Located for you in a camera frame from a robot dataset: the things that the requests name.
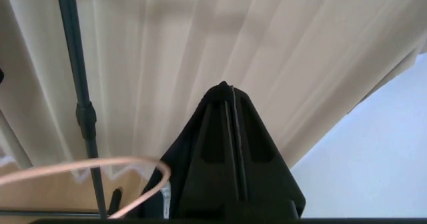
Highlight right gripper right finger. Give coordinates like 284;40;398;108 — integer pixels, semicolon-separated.
232;87;307;219

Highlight pink clothes hanger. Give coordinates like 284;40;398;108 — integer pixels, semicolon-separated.
0;156;172;219

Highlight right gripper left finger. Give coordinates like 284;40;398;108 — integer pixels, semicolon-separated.
179;98;240;219

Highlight black garment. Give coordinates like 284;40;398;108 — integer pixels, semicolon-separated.
128;80;236;219

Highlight black clothes rack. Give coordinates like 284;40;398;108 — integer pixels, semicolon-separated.
0;0;124;220

